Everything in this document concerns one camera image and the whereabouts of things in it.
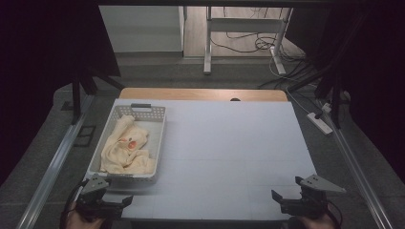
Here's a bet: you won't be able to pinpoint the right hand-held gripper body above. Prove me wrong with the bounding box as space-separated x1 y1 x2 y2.
280 174 347 219

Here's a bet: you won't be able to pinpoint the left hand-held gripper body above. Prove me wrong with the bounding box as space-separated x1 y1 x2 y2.
75 174 124 220

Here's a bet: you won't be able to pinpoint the cream garment with orange print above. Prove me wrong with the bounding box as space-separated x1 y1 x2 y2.
99 114 157 176

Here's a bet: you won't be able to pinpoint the white perforated plastic basket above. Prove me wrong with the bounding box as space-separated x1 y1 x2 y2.
87 103 166 185

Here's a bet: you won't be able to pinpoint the person's right hand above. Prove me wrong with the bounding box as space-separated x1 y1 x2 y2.
296 215 338 229

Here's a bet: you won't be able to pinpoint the person's left hand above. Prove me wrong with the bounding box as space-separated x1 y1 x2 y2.
65 203 106 229

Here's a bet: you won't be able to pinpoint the black floor plate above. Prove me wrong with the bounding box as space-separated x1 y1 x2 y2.
74 125 96 148

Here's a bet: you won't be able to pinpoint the white power strip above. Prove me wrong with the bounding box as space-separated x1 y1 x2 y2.
307 112 333 135

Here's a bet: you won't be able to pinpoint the white table mat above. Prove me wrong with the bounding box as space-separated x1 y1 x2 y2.
68 98 319 222

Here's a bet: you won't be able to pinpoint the black metal stand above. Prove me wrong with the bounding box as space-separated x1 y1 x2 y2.
286 12 367 130
71 63 125 125

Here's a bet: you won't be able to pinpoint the wooden table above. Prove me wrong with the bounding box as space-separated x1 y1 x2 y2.
118 88 288 103

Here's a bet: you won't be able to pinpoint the white cabinet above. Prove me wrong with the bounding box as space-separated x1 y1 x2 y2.
98 5 186 54

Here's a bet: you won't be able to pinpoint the right hand-held gripper cable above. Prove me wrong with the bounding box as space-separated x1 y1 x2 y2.
324 199 344 229

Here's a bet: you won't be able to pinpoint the hand-held gripper cable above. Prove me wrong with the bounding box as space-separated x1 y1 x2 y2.
324 199 344 229
60 179 90 229

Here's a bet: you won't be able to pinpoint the left hand-held gripper cable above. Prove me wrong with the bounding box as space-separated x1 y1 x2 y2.
60 179 90 229

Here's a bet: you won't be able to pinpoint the aluminium rail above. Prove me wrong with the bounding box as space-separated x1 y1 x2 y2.
17 94 95 229
318 101 394 229

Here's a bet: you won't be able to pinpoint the white power cable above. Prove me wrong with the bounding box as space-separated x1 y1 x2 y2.
268 56 319 116

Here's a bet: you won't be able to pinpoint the black floor cables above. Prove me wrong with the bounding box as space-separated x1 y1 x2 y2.
209 6 309 65

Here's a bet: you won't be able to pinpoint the white metal desk frame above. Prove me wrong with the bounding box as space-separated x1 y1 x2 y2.
203 6 294 75

